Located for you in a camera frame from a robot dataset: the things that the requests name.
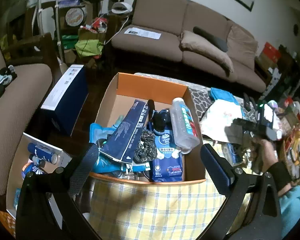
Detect white open box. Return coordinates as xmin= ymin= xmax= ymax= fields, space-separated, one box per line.
xmin=6 ymin=132 xmax=73 ymax=238

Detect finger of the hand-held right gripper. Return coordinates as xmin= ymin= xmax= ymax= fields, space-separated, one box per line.
xmin=231 ymin=118 xmax=253 ymax=133

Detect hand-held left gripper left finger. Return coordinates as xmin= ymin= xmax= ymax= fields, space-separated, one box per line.
xmin=15 ymin=142 xmax=103 ymax=240

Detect white dome device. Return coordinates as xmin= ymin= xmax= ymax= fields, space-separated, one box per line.
xmin=112 ymin=2 xmax=133 ymax=14

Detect red and white packets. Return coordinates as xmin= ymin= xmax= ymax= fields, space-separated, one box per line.
xmin=91 ymin=17 xmax=108 ymax=33

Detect light blue zip pouch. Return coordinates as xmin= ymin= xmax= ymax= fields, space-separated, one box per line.
xmin=89 ymin=122 xmax=150 ymax=174

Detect white metal stand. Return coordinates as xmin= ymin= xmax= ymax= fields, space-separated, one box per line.
xmin=31 ymin=0 xmax=68 ymax=68

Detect bright green bag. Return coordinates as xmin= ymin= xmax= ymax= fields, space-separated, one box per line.
xmin=74 ymin=39 xmax=103 ymax=57

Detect round cookie tin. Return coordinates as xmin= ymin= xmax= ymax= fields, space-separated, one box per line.
xmin=65 ymin=6 xmax=87 ymax=27

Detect printed paper sheet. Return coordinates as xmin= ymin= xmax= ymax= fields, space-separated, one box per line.
xmin=124 ymin=26 xmax=162 ymax=40

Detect beige back cushion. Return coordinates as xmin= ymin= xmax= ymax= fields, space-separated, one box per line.
xmin=226 ymin=25 xmax=259 ymax=68

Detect beige sofa cushion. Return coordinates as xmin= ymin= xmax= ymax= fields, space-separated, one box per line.
xmin=180 ymin=30 xmax=234 ymax=77

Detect small black bottle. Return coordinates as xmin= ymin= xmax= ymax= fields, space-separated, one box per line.
xmin=31 ymin=155 xmax=46 ymax=168

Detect black remote control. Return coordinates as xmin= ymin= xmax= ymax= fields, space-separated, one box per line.
xmin=242 ymin=92 xmax=258 ymax=111

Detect orange-lined cardboard box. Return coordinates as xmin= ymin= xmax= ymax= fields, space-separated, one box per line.
xmin=89 ymin=72 xmax=207 ymax=185

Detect black handheld massager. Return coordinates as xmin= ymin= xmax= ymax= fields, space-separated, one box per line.
xmin=147 ymin=99 xmax=172 ymax=133

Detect clear plastic bottle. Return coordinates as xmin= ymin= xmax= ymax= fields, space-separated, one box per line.
xmin=170 ymin=97 xmax=200 ymax=154

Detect yellow checked tablecloth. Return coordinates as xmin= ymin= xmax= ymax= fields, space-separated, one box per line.
xmin=72 ymin=140 xmax=255 ymax=240

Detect blue face mask packet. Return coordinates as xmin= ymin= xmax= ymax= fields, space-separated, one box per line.
xmin=147 ymin=121 xmax=185 ymax=182

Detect dark blue long carton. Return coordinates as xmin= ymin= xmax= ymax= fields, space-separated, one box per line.
xmin=100 ymin=99 xmax=150 ymax=163

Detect white printed plastic bag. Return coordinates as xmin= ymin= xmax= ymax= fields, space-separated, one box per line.
xmin=199 ymin=100 xmax=245 ymax=144

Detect dark green bag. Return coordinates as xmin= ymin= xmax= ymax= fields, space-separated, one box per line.
xmin=61 ymin=35 xmax=79 ymax=49

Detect blue and white carton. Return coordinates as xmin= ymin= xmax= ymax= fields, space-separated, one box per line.
xmin=40 ymin=64 xmax=89 ymax=137

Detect brown armchair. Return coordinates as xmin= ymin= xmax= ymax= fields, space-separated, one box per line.
xmin=0 ymin=17 xmax=53 ymax=195

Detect red shoe boxes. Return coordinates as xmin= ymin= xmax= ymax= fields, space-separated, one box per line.
xmin=261 ymin=42 xmax=282 ymax=60

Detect wicker basket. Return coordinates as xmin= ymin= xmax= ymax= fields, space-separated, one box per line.
xmin=281 ymin=130 xmax=300 ymax=180

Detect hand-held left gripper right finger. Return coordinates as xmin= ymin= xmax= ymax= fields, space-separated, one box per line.
xmin=200 ymin=144 xmax=282 ymax=240

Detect black and white socks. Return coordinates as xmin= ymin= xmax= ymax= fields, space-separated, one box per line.
xmin=0 ymin=65 xmax=17 ymax=105

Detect dark wooden chair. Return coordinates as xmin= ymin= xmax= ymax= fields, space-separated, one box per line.
xmin=5 ymin=32 xmax=63 ymax=65

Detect teal cloth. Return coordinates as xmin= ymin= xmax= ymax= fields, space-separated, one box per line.
xmin=207 ymin=87 xmax=240 ymax=105

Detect person's right hand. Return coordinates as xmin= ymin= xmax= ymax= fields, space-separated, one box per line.
xmin=250 ymin=137 xmax=280 ymax=174

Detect black long pad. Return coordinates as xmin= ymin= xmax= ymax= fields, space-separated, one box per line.
xmin=192 ymin=26 xmax=229 ymax=53

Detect dark patterned scrunchie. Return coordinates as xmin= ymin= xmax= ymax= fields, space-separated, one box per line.
xmin=133 ymin=130 xmax=157 ymax=163

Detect blue round can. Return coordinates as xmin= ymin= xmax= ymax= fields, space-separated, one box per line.
xmin=21 ymin=162 xmax=44 ymax=180

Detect brown sofa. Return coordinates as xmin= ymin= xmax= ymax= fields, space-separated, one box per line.
xmin=111 ymin=0 xmax=267 ymax=93

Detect white power cable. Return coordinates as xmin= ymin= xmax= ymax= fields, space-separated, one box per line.
xmin=104 ymin=14 xmax=130 ymax=46

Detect person's right forearm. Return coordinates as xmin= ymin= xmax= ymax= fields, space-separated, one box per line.
xmin=265 ymin=162 xmax=300 ymax=233

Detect blue spray can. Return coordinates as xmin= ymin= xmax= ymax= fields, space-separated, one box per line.
xmin=27 ymin=143 xmax=59 ymax=164

